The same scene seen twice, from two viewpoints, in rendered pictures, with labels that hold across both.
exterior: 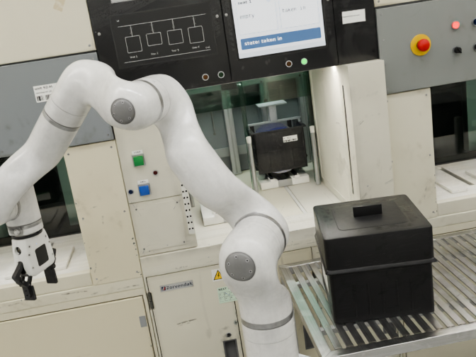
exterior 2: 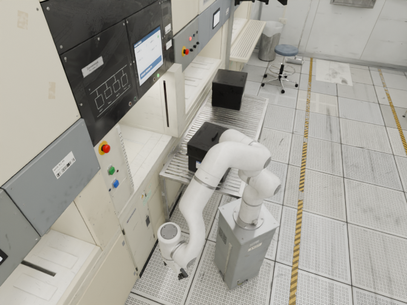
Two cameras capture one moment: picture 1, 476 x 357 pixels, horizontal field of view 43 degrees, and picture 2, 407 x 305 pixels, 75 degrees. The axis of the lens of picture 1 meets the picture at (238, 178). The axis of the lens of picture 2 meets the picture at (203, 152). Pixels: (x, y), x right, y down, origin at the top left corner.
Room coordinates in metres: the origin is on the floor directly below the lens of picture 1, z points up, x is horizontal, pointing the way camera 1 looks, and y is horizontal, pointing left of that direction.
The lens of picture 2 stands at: (1.16, 0.95, 2.17)
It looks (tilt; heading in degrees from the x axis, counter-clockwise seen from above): 43 degrees down; 292
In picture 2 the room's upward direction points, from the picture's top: 2 degrees clockwise
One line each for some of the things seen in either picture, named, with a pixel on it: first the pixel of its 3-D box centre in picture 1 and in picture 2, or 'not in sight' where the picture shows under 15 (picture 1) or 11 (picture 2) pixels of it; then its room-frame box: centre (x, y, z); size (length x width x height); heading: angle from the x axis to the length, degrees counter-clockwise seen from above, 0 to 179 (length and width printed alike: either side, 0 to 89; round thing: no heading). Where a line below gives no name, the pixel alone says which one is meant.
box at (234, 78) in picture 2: not in sight; (229, 89); (1.79, -1.21, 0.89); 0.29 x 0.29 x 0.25; 9
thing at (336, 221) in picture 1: (368, 226); (214, 141); (1.60, -0.35, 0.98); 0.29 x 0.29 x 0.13; 87
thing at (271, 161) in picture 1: (275, 139); not in sight; (2.56, -0.19, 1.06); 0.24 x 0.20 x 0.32; 95
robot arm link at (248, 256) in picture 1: (256, 274); (261, 187); (1.21, -0.01, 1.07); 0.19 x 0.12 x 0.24; 160
